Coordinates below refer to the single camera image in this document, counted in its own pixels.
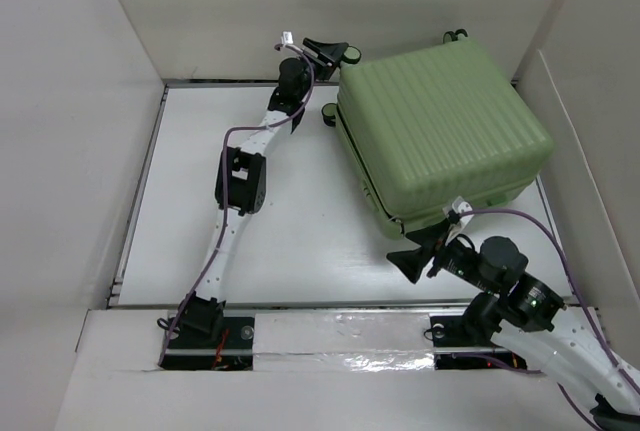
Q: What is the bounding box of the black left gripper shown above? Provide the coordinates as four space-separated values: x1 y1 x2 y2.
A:
296 42 347 102

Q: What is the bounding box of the green suitcase with blue lining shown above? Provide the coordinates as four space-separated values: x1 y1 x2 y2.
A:
321 28 554 239

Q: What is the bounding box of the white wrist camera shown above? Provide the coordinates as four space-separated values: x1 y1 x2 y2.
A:
274 31 300 52
443 196 473 231

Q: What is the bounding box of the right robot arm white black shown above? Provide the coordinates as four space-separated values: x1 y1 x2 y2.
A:
386 221 639 430

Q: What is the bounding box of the metal base rail with foil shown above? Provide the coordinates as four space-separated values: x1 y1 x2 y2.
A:
158 308 532 374

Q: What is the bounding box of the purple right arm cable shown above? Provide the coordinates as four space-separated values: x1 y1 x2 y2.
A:
459 208 640 427

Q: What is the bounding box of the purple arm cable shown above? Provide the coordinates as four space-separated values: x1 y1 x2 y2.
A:
164 45 316 352
459 208 640 427

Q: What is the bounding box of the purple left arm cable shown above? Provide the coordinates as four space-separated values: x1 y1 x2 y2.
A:
164 45 316 352

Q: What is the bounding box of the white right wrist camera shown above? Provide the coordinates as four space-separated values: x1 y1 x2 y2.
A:
443 196 473 231

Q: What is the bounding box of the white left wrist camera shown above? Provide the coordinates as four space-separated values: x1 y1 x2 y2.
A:
274 31 300 52

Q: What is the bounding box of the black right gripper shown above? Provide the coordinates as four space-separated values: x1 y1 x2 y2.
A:
384 218 498 295

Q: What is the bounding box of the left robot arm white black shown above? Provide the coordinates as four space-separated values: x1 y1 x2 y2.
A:
166 32 361 348

